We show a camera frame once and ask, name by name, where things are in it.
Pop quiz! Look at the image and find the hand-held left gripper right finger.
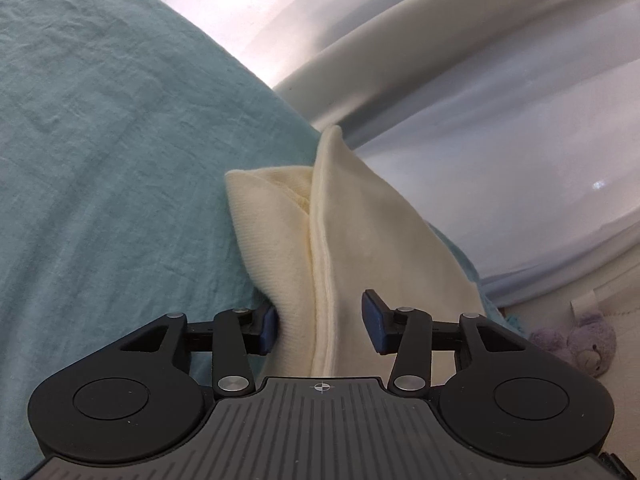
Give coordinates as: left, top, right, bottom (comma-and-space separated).
361, 289, 526, 399

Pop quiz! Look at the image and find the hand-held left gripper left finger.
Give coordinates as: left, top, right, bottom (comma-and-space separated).
121, 306, 279, 401

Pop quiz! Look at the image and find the blue printed bed sheet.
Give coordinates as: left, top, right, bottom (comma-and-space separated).
0, 0, 528, 480

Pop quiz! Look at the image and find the white curtain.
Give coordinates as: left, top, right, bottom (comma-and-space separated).
150, 0, 640, 308

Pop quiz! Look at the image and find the purple teddy bear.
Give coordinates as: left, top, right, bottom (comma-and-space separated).
529, 310, 618, 379

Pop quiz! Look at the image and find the cream knit sweater dress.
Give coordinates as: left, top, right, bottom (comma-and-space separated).
224, 125, 507, 378

